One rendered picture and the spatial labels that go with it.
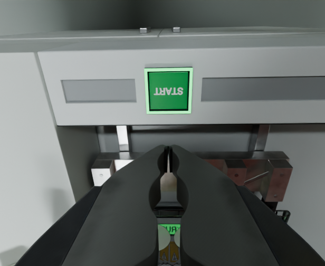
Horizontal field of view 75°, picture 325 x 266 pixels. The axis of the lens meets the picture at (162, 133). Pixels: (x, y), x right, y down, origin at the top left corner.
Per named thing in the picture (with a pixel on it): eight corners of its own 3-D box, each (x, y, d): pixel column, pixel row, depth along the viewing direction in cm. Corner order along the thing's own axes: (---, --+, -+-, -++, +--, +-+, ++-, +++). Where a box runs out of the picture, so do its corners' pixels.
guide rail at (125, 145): (142, 258, 64) (141, 268, 61) (136, 258, 64) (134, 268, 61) (126, 97, 41) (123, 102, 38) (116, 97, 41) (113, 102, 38)
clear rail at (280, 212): (287, 213, 45) (290, 218, 43) (109, 212, 46) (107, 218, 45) (289, 208, 44) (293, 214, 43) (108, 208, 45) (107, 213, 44)
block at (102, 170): (117, 191, 44) (114, 202, 41) (101, 191, 44) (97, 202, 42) (113, 159, 40) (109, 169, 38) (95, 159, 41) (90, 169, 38)
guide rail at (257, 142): (233, 258, 63) (236, 269, 60) (227, 258, 63) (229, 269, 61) (268, 95, 40) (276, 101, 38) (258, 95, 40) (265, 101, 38)
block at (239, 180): (236, 191, 43) (240, 202, 41) (219, 191, 44) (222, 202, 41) (242, 159, 40) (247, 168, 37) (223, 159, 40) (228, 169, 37)
